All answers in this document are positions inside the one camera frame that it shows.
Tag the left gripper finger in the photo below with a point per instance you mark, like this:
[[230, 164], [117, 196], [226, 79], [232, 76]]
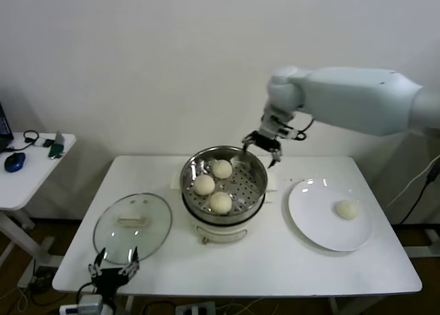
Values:
[[135, 254], [101, 256]]

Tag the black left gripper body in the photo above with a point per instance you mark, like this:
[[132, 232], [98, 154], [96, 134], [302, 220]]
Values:
[[108, 277]]

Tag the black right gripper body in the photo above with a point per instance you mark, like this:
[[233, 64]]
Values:
[[266, 141]]

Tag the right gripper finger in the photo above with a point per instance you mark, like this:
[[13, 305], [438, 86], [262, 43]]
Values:
[[276, 155], [247, 141]]

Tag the white steamed baozi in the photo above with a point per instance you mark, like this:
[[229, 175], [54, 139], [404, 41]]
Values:
[[220, 203], [348, 210], [204, 185], [221, 168]]

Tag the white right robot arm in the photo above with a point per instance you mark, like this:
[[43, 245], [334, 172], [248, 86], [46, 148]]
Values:
[[350, 95]]

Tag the perforated stainless steel steamer basket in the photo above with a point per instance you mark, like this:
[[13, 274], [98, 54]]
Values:
[[247, 187]]

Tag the large white plate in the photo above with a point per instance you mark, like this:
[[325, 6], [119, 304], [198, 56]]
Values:
[[309, 218]]

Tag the white floor power strip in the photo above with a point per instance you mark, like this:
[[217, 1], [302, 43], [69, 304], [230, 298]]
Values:
[[196, 309]]

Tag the white electric cooking pot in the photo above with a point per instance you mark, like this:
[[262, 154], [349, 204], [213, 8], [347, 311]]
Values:
[[220, 232]]

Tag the white side table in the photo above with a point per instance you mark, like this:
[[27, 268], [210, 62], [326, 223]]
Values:
[[31, 181]]

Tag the green and grey gadget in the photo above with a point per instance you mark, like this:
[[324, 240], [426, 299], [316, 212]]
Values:
[[56, 148]]

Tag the small black device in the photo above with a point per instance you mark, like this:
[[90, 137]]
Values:
[[48, 143]]

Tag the blue computer mouse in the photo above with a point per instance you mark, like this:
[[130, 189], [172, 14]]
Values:
[[14, 162]]

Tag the small white device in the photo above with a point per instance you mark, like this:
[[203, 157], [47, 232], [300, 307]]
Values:
[[39, 143]]

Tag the dark laptop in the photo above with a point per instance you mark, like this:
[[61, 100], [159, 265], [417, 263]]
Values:
[[4, 129]]

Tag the white desk foot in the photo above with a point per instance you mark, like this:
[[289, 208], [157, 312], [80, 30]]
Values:
[[431, 241]]

